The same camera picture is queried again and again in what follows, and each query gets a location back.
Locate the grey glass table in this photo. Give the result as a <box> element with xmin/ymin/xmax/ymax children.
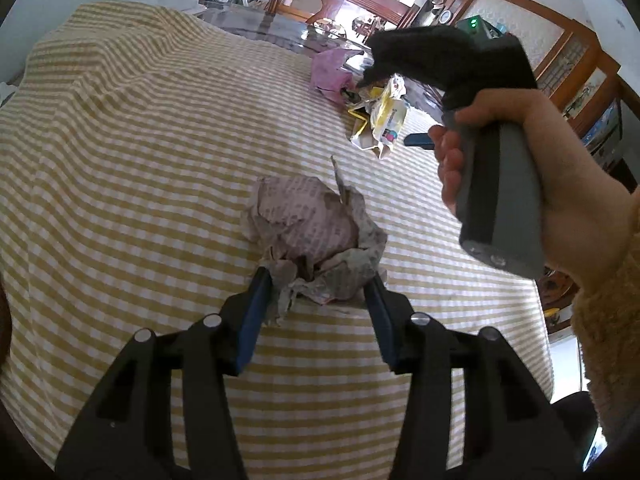
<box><xmin>197</xmin><ymin>4</ymin><xmax>373</xmax><ymax>56</ymax></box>

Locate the blue plastic piece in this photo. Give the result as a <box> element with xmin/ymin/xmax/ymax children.
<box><xmin>403</xmin><ymin>131</ymin><xmax>436</xmax><ymax>151</ymax></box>

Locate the person's right hand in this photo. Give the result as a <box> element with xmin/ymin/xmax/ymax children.
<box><xmin>427</xmin><ymin>87</ymin><xmax>632</xmax><ymax>293</ymax></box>

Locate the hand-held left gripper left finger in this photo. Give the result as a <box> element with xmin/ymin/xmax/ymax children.
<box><xmin>54</xmin><ymin>266</ymin><xmax>275</xmax><ymax>480</ymax></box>

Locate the white yellow printed packet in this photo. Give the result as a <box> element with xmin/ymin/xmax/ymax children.
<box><xmin>350</xmin><ymin>74</ymin><xmax>412</xmax><ymax>161</ymax></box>

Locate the wooden glass door cabinet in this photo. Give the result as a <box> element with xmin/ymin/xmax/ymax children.
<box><xmin>430</xmin><ymin>0</ymin><xmax>623</xmax><ymax>126</ymax></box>

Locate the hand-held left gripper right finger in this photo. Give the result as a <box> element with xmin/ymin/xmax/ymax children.
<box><xmin>362</xmin><ymin>275</ymin><xmax>588</xmax><ymax>480</ymax></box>

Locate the newspaper ball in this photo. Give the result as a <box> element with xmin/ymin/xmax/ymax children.
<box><xmin>241</xmin><ymin>155</ymin><xmax>388</xmax><ymax>328</ymax></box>

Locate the person's right forearm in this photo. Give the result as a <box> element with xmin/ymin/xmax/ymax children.
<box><xmin>570</xmin><ymin>245</ymin><xmax>640</xmax><ymax>441</ymax></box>

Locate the pink plastic bag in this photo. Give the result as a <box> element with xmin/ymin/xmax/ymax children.
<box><xmin>310</xmin><ymin>47</ymin><xmax>371</xmax><ymax>106</ymax></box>

